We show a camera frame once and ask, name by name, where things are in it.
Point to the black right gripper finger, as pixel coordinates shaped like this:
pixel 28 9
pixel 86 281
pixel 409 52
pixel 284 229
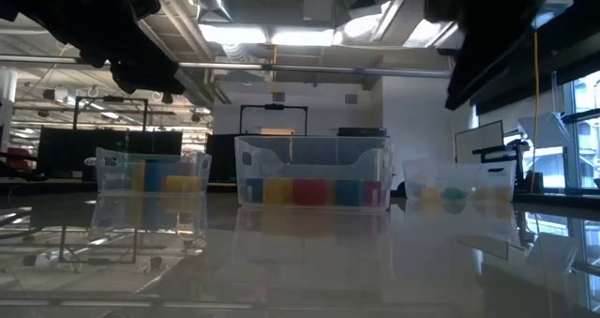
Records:
pixel 473 65

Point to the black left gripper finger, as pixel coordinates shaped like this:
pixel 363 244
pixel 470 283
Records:
pixel 150 81

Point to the blue wooden cylinder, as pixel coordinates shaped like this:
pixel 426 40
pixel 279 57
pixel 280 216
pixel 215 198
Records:
pixel 154 176

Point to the yellow wooden cylinder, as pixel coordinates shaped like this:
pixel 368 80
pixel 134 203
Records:
pixel 137 176
pixel 182 184

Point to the small green wooden cylinder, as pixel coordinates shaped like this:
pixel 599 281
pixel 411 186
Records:
pixel 454 194

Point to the small yellow wooden cube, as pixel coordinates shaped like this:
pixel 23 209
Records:
pixel 430 193

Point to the blue wooden cube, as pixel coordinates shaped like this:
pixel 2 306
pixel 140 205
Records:
pixel 349 192
pixel 254 190

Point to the white monitor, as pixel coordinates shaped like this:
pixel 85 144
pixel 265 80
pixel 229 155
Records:
pixel 479 142

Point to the black desk equipment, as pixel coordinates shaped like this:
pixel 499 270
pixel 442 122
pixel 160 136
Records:
pixel 501 151

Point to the white triangular sheet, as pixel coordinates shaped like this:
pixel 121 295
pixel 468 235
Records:
pixel 546 130

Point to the bright ceiling light panel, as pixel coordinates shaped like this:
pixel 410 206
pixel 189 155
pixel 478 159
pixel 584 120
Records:
pixel 302 37
pixel 236 35

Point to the narrow black screen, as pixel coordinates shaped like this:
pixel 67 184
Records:
pixel 220 158

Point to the wide black screen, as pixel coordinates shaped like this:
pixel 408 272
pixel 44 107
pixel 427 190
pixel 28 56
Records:
pixel 65 149

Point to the clear plastic bin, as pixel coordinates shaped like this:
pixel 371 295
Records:
pixel 469 177
pixel 108 186
pixel 314 158

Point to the white column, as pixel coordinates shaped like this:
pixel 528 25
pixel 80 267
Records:
pixel 7 107

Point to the flat black device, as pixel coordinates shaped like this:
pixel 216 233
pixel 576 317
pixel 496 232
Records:
pixel 362 131

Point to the long metal ceiling pipe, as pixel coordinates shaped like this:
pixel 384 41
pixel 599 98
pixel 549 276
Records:
pixel 328 69

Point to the red object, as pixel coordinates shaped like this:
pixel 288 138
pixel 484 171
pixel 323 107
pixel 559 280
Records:
pixel 21 157

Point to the grey ceiling box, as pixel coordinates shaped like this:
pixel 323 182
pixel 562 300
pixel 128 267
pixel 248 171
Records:
pixel 318 7

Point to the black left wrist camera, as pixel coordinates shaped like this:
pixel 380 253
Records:
pixel 144 0

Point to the black rig frame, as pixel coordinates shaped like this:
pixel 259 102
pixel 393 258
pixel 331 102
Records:
pixel 274 106

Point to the grey square wall plate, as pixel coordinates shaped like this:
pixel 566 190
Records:
pixel 279 96
pixel 351 98

